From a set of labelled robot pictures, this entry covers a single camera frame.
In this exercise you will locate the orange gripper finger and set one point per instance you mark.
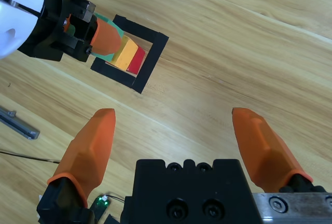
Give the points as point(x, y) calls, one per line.
point(262, 148)
point(88, 151)

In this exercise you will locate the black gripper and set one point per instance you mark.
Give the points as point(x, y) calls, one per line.
point(57, 34)

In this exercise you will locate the yellow wooden block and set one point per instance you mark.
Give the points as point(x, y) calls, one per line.
point(125, 54)

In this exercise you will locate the red wooden block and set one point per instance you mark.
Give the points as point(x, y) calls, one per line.
point(137, 62)

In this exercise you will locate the small green circuit board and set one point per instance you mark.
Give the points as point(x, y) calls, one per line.
point(101, 203)

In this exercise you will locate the black tape square outline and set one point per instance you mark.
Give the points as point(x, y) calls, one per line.
point(150, 63)

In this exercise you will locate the grey aluminium rail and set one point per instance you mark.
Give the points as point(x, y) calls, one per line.
point(20, 128)

